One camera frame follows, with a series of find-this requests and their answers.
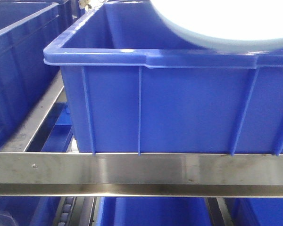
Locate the blue bin, lower left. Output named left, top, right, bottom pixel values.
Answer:
left=0, top=196, right=60, bottom=226

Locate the blue bin, lower middle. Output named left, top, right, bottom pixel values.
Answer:
left=96, top=197, right=211, bottom=226

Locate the light blue plate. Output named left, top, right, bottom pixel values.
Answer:
left=151, top=0, right=283, bottom=52

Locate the upper steel shelf rail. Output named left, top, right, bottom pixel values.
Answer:
left=0, top=153, right=283, bottom=197

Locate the large blue bin, upper shelf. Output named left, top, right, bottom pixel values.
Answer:
left=43, top=0, right=283, bottom=155

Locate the blue bin, lower right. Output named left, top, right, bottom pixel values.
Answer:
left=225, top=198, right=283, bottom=226

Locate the blue bin, upper left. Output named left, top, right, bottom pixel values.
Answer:
left=0, top=0, right=73, bottom=148

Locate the white roller track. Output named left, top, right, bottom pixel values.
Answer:
left=58, top=197, right=76, bottom=226

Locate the steel side rail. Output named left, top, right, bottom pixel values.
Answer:
left=0, top=72, right=66, bottom=152

